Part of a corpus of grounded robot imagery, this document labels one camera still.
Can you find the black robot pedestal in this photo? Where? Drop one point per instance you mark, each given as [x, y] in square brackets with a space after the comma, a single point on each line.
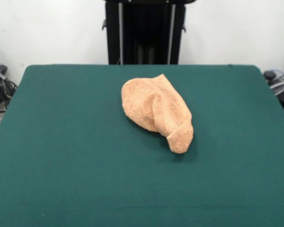
[144, 35]

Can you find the orange terry towel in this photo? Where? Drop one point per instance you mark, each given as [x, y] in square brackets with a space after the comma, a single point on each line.
[142, 104]

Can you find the dark green table cloth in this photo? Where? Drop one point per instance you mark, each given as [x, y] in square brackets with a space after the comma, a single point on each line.
[61, 165]

